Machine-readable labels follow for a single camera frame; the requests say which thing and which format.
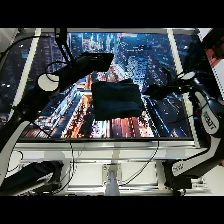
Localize black cable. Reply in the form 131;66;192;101
44;60;69;84
56;142;76;194
119;140;160;188
5;149;25;174

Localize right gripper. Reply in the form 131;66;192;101
143;83;178;100

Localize heap of clothes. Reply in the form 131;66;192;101
199;28;224;100

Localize silver frame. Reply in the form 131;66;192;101
0;137;224;197

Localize blue jeans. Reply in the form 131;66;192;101
90;79;145;122

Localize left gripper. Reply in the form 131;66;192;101
75;51;115;76

